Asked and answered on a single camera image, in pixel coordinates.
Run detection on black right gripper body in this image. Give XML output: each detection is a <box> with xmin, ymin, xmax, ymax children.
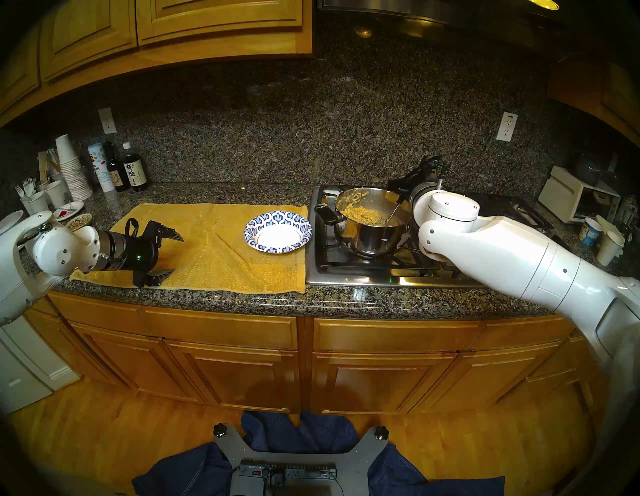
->
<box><xmin>409</xmin><ymin>156</ymin><xmax>445</xmax><ymax>199</ymax></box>

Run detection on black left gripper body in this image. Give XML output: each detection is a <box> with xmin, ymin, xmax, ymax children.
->
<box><xmin>119</xmin><ymin>234</ymin><xmax>163</xmax><ymax>274</ymax></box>

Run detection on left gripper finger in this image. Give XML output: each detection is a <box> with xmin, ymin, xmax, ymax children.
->
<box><xmin>133</xmin><ymin>269</ymin><xmax>176</xmax><ymax>289</ymax></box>
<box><xmin>145</xmin><ymin>222</ymin><xmax>185</xmax><ymax>246</ymax></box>

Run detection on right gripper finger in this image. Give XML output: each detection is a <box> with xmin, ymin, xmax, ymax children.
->
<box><xmin>387</xmin><ymin>172</ymin><xmax>415</xmax><ymax>197</ymax></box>

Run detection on metal ladle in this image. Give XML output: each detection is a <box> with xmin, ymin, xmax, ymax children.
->
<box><xmin>385</xmin><ymin>195</ymin><xmax>407</xmax><ymax>227</ymax></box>

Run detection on cooked oatmeal mass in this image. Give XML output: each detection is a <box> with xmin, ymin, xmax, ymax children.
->
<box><xmin>342</xmin><ymin>190</ymin><xmax>396</xmax><ymax>226</ymax></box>

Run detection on blue patterned paper bowl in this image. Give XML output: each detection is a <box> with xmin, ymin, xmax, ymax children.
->
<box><xmin>244</xmin><ymin>210</ymin><xmax>313</xmax><ymax>255</ymax></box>

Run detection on yellow towel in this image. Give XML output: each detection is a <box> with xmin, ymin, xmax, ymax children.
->
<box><xmin>70</xmin><ymin>202</ymin><xmax>309</xmax><ymax>295</ymax></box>

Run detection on wooden drawer front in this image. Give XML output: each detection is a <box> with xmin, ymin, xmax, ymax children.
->
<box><xmin>141</xmin><ymin>306</ymin><xmax>299</xmax><ymax>351</ymax></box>
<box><xmin>47</xmin><ymin>291</ymin><xmax>146</xmax><ymax>331</ymax></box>
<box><xmin>470</xmin><ymin>316</ymin><xmax>576</xmax><ymax>351</ymax></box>
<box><xmin>312</xmin><ymin>317</ymin><xmax>485</xmax><ymax>354</ymax></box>

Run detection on stainless steel pot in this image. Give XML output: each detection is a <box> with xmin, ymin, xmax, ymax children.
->
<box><xmin>314</xmin><ymin>187</ymin><xmax>416</xmax><ymax>258</ymax></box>

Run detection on soy sauce bottle white label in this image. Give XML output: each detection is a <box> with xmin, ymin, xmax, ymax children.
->
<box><xmin>121</xmin><ymin>142</ymin><xmax>149</xmax><ymax>192</ymax></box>

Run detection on small dark sauce bottle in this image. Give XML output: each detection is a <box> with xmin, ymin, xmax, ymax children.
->
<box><xmin>103</xmin><ymin>141</ymin><xmax>130</xmax><ymax>192</ymax></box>

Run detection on white saucer red smear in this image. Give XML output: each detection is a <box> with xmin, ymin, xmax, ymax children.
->
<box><xmin>52</xmin><ymin>201</ymin><xmax>85</xmax><ymax>222</ymax></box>

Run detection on wooden lower cabinet door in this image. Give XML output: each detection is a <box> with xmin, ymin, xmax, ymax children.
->
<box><xmin>70</xmin><ymin>321</ymin><xmax>207</xmax><ymax>405</ymax></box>
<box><xmin>165</xmin><ymin>340</ymin><xmax>301</xmax><ymax>413</ymax></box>
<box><xmin>407</xmin><ymin>340</ymin><xmax>568</xmax><ymax>415</ymax></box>
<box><xmin>310</xmin><ymin>352</ymin><xmax>458</xmax><ymax>416</ymax></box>

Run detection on wooden cabinet door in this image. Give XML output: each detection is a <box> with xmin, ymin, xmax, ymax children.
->
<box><xmin>39</xmin><ymin>0</ymin><xmax>138</xmax><ymax>83</ymax></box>
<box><xmin>0</xmin><ymin>20</ymin><xmax>41</xmax><ymax>116</ymax></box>
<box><xmin>407</xmin><ymin>340</ymin><xmax>568</xmax><ymax>415</ymax></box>
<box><xmin>136</xmin><ymin>0</ymin><xmax>304</xmax><ymax>47</ymax></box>
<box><xmin>165</xmin><ymin>340</ymin><xmax>301</xmax><ymax>413</ymax></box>
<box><xmin>70</xmin><ymin>321</ymin><xmax>207</xmax><ymax>405</ymax></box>
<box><xmin>310</xmin><ymin>352</ymin><xmax>458</xmax><ymax>416</ymax></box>

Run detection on white blue cylindrical canister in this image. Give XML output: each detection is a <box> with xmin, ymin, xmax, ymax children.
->
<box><xmin>88</xmin><ymin>143</ymin><xmax>116</xmax><ymax>193</ymax></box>

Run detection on steel gas stove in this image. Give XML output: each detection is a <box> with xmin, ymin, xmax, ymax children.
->
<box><xmin>305</xmin><ymin>185</ymin><xmax>576</xmax><ymax>288</ymax></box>

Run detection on stack of paper cups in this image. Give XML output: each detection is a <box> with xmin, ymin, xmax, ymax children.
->
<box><xmin>55</xmin><ymin>134</ymin><xmax>93</xmax><ymax>202</ymax></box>

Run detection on paper cup holding forks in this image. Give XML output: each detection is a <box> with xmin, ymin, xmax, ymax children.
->
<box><xmin>20</xmin><ymin>191</ymin><xmax>48</xmax><ymax>216</ymax></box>

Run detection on white toaster oven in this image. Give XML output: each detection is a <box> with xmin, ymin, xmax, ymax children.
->
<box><xmin>537</xmin><ymin>166</ymin><xmax>622</xmax><ymax>224</ymax></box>

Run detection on wooden stirrer sticks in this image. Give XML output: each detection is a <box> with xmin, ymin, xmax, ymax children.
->
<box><xmin>37</xmin><ymin>147</ymin><xmax>61</xmax><ymax>183</ymax></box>

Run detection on steel range hood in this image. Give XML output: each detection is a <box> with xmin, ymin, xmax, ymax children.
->
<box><xmin>315</xmin><ymin>0</ymin><xmax>640</xmax><ymax>56</ymax></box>

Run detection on white kitchen appliance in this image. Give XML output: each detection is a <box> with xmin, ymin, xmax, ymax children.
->
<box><xmin>0</xmin><ymin>315</ymin><xmax>81</xmax><ymax>416</ymax></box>

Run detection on dark kettle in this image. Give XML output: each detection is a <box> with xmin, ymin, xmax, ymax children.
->
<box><xmin>575</xmin><ymin>154</ymin><xmax>603</xmax><ymax>186</ymax></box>

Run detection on blue printed paper cup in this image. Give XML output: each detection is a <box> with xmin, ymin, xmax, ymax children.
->
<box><xmin>580</xmin><ymin>216</ymin><xmax>604</xmax><ymax>249</ymax></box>

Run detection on dark blue cloth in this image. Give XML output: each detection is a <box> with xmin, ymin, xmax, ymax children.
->
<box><xmin>132</xmin><ymin>410</ymin><xmax>506</xmax><ymax>496</ymax></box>

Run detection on wooden upper cabinet door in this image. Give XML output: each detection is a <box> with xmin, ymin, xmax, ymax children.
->
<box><xmin>0</xmin><ymin>20</ymin><xmax>41</xmax><ymax>116</ymax></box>
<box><xmin>136</xmin><ymin>0</ymin><xmax>304</xmax><ymax>47</ymax></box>
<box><xmin>39</xmin><ymin>0</ymin><xmax>138</xmax><ymax>83</ymax></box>

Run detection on wooden lower cabinet frame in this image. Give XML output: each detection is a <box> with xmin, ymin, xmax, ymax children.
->
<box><xmin>22</xmin><ymin>290</ymin><xmax>616</xmax><ymax>416</ymax></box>

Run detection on wooden cabinet frame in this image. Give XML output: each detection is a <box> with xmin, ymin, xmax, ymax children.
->
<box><xmin>22</xmin><ymin>290</ymin><xmax>616</xmax><ymax>416</ymax></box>
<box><xmin>0</xmin><ymin>0</ymin><xmax>313</xmax><ymax>128</ymax></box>

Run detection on wooden upper cabinet frame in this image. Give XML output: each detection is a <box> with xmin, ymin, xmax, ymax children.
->
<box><xmin>0</xmin><ymin>0</ymin><xmax>313</xmax><ymax>128</ymax></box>

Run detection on wooden corner wall cabinet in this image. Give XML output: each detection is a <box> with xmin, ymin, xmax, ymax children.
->
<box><xmin>547</xmin><ymin>60</ymin><xmax>640</xmax><ymax>146</ymax></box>

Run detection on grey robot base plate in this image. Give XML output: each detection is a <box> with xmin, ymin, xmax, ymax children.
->
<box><xmin>213</xmin><ymin>425</ymin><xmax>390</xmax><ymax>496</ymax></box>

